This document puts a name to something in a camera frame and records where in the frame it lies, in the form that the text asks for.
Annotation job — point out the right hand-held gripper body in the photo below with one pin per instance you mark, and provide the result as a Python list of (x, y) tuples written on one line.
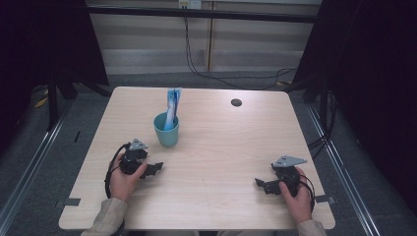
[(288, 173)]

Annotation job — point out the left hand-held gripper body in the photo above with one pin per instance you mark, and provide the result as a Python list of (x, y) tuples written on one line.
[(132, 160)]

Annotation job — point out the teal plastic cup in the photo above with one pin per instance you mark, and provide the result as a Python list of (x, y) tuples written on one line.
[(167, 137)]

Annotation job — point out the blue white toothpaste tube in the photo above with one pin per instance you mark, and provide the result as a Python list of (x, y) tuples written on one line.
[(172, 105)]

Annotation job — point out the person's left hand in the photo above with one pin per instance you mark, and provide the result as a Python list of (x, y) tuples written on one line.
[(123, 183)]

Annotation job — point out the person's right hand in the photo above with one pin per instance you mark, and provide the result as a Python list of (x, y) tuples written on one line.
[(296, 203)]

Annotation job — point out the grey tape strip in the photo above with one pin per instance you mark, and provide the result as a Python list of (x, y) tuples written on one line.
[(70, 202), (324, 199)]

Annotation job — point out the black metal stand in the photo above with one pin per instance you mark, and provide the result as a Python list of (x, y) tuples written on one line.
[(324, 105), (52, 101)]

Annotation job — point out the dark round table grommet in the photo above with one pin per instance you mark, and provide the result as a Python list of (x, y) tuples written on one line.
[(236, 102)]

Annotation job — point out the yellow floor scrap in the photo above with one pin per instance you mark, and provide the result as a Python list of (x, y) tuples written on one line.
[(41, 102)]

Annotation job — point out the dark curtain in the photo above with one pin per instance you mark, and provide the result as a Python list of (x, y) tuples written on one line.
[(373, 82), (42, 39)]

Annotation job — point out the black horizontal bar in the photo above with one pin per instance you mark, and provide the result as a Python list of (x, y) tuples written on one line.
[(229, 14)]

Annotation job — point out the metal floor rail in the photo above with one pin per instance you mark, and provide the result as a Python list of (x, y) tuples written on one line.
[(32, 164), (344, 183)]

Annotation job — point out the white wall socket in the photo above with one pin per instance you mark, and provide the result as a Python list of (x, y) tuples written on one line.
[(190, 4)]

